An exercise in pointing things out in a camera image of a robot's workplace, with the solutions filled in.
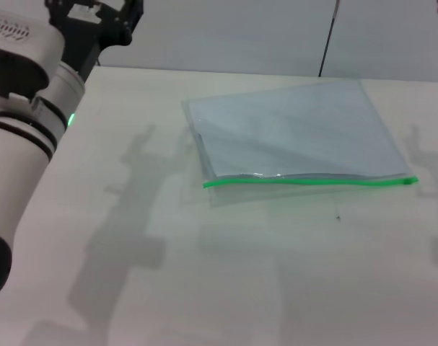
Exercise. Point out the green zipper slider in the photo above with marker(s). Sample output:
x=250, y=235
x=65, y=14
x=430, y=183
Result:
x=410, y=181

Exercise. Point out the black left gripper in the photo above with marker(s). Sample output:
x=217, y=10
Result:
x=92, y=32

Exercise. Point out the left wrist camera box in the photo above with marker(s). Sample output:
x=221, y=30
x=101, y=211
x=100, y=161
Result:
x=16, y=61

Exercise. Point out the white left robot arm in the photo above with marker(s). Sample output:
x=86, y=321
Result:
x=9, y=180

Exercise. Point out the transparent green-zip document bag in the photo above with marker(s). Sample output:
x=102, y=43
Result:
x=294, y=137

